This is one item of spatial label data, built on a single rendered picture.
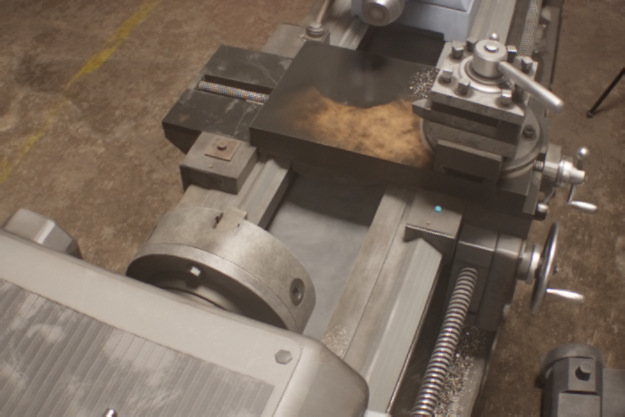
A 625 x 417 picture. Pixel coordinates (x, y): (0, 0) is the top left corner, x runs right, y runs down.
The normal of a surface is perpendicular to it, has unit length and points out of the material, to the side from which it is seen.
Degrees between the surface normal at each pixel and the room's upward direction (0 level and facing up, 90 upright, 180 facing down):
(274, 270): 42
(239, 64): 0
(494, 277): 90
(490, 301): 90
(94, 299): 0
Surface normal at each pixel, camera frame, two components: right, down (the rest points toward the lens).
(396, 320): 0.54, -0.43
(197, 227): -0.15, -0.73
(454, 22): -0.35, 0.67
